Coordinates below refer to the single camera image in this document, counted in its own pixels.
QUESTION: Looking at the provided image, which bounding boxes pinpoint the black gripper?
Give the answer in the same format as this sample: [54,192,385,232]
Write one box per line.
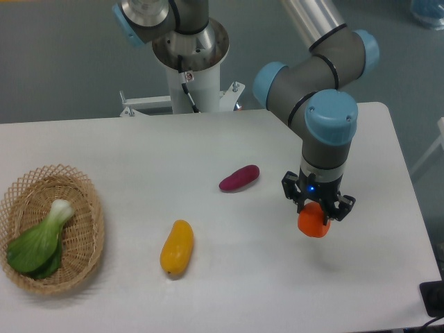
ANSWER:
[281,169,356,225]

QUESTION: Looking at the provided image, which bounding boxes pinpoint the orange fruit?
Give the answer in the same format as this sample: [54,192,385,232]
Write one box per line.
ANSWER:
[298,202,330,238]

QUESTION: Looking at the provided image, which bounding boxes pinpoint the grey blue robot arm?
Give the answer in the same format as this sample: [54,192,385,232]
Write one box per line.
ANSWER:
[112,1,379,224]

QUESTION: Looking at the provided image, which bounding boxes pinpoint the woven bamboo basket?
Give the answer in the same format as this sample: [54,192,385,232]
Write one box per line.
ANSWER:
[1,164,105,295]

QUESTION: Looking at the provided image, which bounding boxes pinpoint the purple sweet potato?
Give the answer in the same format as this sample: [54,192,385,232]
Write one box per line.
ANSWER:
[219,164,260,192]

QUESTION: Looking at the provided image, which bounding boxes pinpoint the yellow mango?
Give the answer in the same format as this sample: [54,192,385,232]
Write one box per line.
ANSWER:
[160,220,194,276]

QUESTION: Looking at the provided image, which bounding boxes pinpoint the black device at edge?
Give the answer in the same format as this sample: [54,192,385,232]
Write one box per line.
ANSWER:
[419,281,443,317]

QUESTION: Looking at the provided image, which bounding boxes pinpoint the blue plastic bag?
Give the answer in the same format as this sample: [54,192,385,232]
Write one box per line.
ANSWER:
[410,0,443,31]

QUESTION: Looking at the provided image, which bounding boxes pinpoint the green bok choy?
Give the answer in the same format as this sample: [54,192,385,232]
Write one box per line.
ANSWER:
[6,199,75,280]

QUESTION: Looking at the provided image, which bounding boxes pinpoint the white furniture frame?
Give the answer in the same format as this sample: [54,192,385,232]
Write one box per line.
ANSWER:
[409,117,443,182]

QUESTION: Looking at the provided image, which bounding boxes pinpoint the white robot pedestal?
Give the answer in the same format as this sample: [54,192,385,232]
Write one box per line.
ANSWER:
[120,18,245,117]

